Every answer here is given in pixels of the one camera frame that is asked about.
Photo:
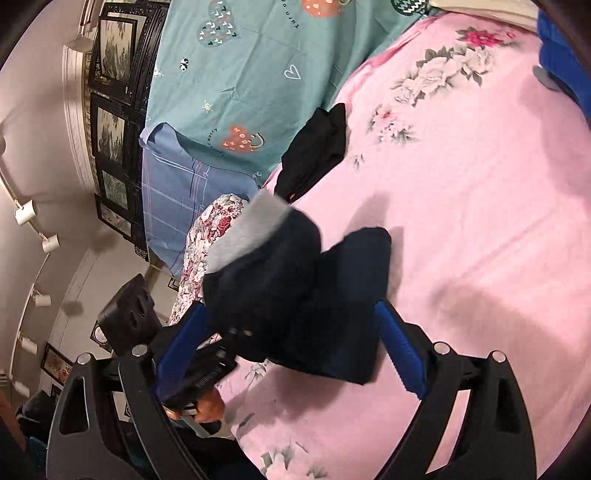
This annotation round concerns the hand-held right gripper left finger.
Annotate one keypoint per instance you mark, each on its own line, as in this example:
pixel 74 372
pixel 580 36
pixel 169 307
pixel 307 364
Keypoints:
pixel 184 344

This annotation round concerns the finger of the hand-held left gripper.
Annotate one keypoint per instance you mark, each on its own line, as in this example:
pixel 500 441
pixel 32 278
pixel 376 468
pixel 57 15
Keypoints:
pixel 233 332

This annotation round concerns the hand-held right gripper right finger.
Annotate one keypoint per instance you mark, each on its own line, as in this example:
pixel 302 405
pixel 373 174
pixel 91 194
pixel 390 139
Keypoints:
pixel 399 346

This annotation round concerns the navy pants with bear embroidery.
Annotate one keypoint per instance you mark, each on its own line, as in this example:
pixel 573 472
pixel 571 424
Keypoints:
pixel 286 286

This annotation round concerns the person's left forearm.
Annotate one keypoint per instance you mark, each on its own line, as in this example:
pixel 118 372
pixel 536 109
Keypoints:
pixel 217 457

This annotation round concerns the folded black pants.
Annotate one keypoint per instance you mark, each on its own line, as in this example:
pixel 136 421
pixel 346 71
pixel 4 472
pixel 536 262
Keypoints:
pixel 314 152

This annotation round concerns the person's left hand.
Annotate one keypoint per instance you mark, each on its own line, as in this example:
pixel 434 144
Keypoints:
pixel 210 406

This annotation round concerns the black framed landscape picture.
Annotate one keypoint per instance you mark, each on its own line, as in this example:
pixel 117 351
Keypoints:
pixel 114 219
pixel 114 187
pixel 110 131
pixel 117 50

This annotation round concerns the red floral pillow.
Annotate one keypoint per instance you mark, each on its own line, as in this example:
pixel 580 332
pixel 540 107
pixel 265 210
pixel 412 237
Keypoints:
pixel 203 240

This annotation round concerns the blue plaid sheet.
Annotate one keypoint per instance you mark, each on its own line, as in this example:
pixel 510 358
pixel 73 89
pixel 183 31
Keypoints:
pixel 175 198

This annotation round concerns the row of white track spotlights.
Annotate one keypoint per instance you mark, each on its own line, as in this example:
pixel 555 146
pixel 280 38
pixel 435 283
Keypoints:
pixel 25 213

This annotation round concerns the pink floral bedsheet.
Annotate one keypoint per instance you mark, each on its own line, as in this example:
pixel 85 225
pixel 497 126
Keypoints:
pixel 485 207

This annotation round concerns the teal heart-printed sheet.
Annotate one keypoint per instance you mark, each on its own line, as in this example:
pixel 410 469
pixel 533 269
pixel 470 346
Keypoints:
pixel 258 60

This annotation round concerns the light grey garment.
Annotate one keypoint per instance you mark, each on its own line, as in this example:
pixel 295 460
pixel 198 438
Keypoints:
pixel 549 78

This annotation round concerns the blue garment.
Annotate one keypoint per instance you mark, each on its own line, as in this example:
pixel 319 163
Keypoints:
pixel 563 50

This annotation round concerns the cream folded blanket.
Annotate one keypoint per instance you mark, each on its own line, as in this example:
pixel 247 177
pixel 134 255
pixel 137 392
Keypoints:
pixel 485 11

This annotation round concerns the small framed wall picture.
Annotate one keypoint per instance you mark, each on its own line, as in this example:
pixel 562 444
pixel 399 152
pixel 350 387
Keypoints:
pixel 56 364

